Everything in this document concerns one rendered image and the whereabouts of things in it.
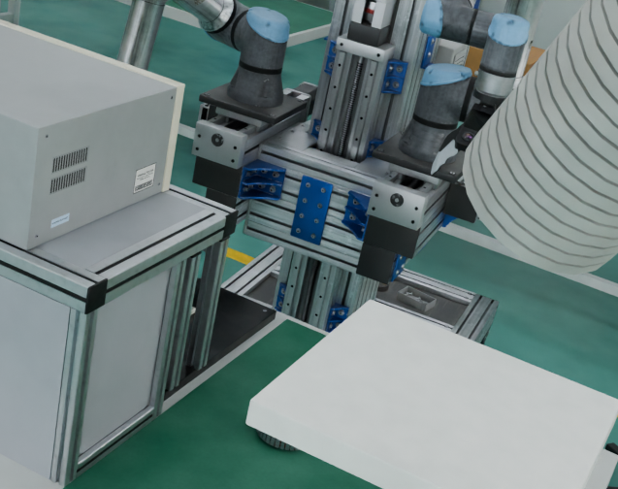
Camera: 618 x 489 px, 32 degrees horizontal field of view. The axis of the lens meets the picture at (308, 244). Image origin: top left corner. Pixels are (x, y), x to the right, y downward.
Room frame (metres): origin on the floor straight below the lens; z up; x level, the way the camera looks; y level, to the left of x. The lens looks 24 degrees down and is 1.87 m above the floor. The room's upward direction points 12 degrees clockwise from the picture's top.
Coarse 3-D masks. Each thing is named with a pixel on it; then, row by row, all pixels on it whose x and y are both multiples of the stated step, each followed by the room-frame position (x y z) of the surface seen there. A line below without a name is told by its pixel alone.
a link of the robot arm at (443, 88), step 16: (432, 64) 2.63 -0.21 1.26; (448, 64) 2.64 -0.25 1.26; (432, 80) 2.56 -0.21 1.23; (448, 80) 2.55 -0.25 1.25; (464, 80) 2.57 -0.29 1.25; (432, 96) 2.56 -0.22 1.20; (448, 96) 2.55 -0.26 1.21; (464, 96) 2.54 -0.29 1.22; (416, 112) 2.58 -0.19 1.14; (432, 112) 2.55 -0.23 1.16; (448, 112) 2.55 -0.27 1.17; (464, 112) 2.54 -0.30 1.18
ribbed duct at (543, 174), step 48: (576, 48) 0.79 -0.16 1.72; (528, 96) 0.83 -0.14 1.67; (576, 96) 0.78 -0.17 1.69; (480, 144) 0.87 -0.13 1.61; (528, 144) 0.81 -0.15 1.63; (576, 144) 0.78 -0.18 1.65; (480, 192) 0.85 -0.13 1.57; (528, 192) 0.81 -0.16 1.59; (576, 192) 0.79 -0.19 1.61; (528, 240) 0.82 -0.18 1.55; (576, 240) 0.81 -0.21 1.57
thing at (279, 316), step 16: (256, 336) 2.00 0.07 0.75; (240, 352) 1.91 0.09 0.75; (192, 384) 1.76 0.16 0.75; (176, 400) 1.69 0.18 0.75; (0, 464) 1.40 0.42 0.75; (16, 464) 1.41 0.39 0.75; (608, 464) 1.79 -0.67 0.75; (0, 480) 1.36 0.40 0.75; (16, 480) 1.37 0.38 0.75; (32, 480) 1.38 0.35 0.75; (48, 480) 1.38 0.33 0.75; (592, 480) 1.72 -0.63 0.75; (608, 480) 1.74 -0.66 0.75
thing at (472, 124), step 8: (472, 112) 2.06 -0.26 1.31; (480, 112) 2.06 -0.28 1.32; (488, 112) 2.06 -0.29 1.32; (472, 120) 2.04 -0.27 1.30; (480, 120) 2.04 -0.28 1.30; (464, 128) 2.02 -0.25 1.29; (472, 128) 2.02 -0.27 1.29; (480, 128) 2.02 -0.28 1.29; (456, 136) 2.01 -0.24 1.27; (464, 136) 2.00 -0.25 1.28; (472, 136) 2.00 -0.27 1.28; (456, 144) 2.00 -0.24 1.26; (464, 144) 1.99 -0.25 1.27
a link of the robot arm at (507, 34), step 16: (496, 16) 2.08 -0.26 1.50; (512, 16) 2.10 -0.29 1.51; (496, 32) 2.07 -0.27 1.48; (512, 32) 2.06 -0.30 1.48; (528, 32) 2.08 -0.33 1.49; (496, 48) 2.06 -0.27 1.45; (512, 48) 2.06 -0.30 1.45; (480, 64) 2.09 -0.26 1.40; (496, 64) 2.06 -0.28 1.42; (512, 64) 2.06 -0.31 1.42
